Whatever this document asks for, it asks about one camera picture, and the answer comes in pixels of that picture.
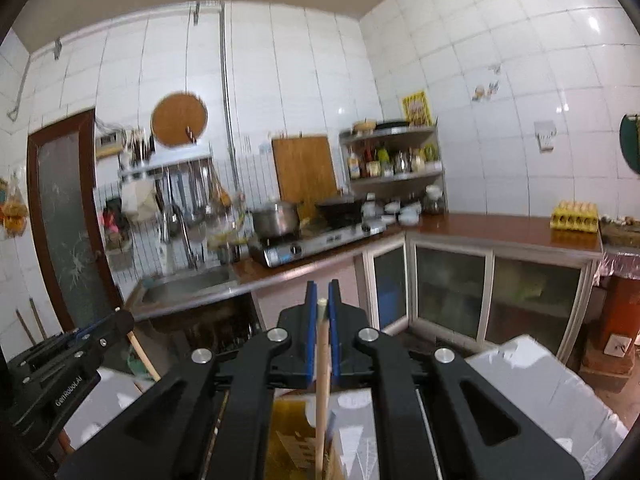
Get kitchen counter cabinets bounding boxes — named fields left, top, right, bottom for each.
left=130, top=214, right=603, bottom=360

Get corner shelf with condiments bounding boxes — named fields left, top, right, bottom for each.
left=338, top=120, right=445, bottom=202

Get hanging utensil rack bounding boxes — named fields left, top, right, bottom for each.
left=118, top=148, right=233, bottom=236

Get yellow wall poster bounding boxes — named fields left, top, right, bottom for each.
left=401, top=90, right=434, bottom=127

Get steel sink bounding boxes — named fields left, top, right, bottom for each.
left=125, top=266, right=238, bottom=311

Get dark wooden door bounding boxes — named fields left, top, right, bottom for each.
left=26, top=108, right=122, bottom=332

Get gas stove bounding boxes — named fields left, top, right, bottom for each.
left=248, top=219, right=387, bottom=269

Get black wok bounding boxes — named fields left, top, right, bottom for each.
left=316, top=195, right=366, bottom=229

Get green round wall board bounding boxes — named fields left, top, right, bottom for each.
left=620, top=114, right=640, bottom=174

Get white wall switch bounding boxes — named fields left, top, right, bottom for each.
left=534, top=122, right=558, bottom=153

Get yellow perforated utensil holder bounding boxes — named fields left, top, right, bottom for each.
left=262, top=396, right=316, bottom=479

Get steel cooking pot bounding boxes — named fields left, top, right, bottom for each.
left=250, top=200, right=300, bottom=238

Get wooden cutting board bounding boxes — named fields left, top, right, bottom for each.
left=271, top=136, right=337, bottom=206

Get round woven lid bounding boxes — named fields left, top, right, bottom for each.
left=151, top=92, right=208, bottom=148

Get yellow egg tray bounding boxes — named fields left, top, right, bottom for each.
left=550, top=200, right=600, bottom=233

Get wooden chopstick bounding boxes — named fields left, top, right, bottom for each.
left=314, top=298, right=331, bottom=479
left=127, top=332, right=160, bottom=382

